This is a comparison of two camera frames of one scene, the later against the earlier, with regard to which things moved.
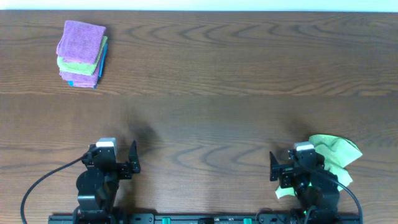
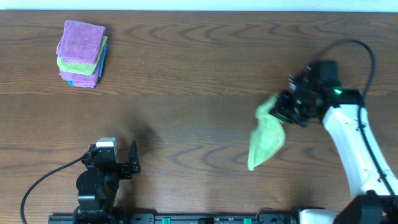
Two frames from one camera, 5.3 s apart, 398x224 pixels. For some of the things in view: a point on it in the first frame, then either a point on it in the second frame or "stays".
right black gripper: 285,172 to 280,109
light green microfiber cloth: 339,153 to 267,137
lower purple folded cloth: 84,81 stays
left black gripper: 125,169 stays
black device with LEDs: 206,218 stays
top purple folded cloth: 81,42 stays
